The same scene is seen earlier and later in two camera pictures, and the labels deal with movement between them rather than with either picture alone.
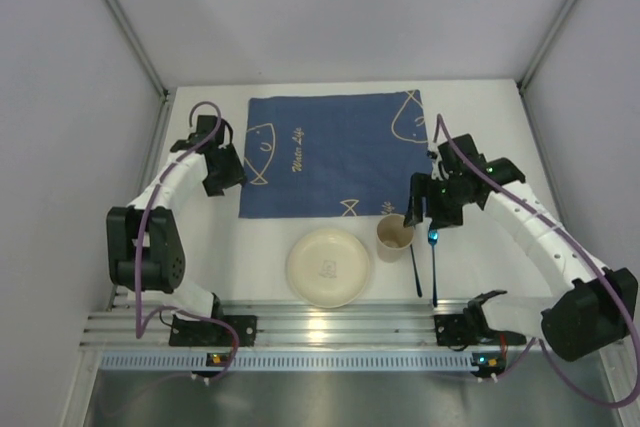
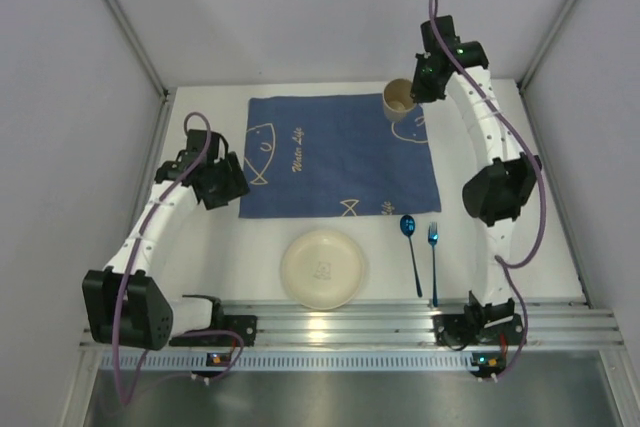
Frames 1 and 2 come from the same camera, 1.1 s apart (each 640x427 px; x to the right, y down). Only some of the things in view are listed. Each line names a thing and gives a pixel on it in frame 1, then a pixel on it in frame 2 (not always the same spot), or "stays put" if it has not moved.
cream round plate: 328,268 stays put
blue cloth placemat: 338,155 stays put
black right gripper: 422,195 to 426,85
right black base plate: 456,331 stays put
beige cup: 393,239 to 397,99
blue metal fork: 433,237 stays put
